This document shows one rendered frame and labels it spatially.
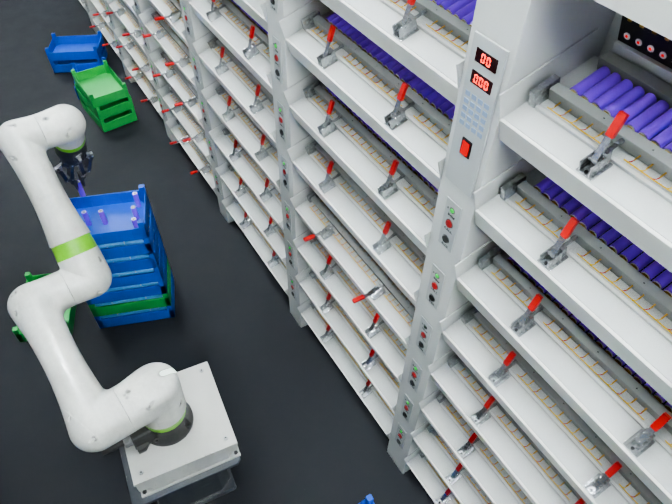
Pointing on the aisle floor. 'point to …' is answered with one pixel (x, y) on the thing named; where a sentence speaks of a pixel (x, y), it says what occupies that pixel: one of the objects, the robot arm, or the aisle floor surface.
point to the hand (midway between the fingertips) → (77, 179)
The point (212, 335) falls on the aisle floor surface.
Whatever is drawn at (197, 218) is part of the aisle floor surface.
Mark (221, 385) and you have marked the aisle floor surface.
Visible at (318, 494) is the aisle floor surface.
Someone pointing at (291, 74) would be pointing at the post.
